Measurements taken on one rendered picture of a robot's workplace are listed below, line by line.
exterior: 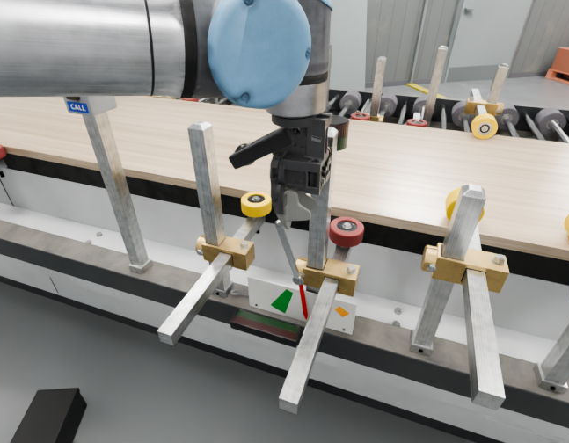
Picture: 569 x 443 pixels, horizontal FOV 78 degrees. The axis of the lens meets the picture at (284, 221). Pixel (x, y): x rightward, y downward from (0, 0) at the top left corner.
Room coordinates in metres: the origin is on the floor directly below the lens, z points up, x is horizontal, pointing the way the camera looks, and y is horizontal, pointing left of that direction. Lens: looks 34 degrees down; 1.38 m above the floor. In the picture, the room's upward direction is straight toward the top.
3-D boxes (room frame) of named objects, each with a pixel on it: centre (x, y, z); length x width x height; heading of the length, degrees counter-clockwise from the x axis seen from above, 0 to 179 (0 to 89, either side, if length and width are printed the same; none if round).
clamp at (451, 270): (0.49, -0.33, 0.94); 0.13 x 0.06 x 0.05; 70
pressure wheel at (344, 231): (0.67, -0.15, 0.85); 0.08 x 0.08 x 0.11
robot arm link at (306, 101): (0.52, -0.02, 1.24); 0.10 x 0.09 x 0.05; 160
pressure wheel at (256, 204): (0.80, 0.07, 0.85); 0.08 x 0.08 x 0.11
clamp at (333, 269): (0.58, -0.09, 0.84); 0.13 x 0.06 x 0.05; 70
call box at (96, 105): (0.75, 0.41, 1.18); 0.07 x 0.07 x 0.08; 70
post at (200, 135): (0.67, 0.16, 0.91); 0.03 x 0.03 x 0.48; 70
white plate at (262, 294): (0.57, -0.04, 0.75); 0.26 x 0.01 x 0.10; 70
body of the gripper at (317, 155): (0.51, -0.02, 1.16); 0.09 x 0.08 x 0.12; 70
